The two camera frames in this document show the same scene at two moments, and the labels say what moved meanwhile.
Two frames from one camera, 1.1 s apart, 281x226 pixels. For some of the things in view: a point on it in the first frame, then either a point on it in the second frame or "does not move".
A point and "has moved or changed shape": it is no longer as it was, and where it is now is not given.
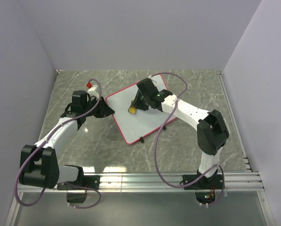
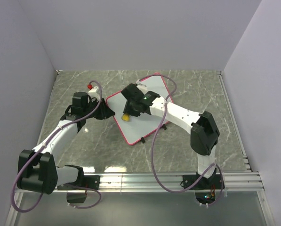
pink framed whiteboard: [135, 126] does not move
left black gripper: [104, 110] does not move
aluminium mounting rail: [243, 182] does not move
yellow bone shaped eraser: [132, 109] has moved or changed shape
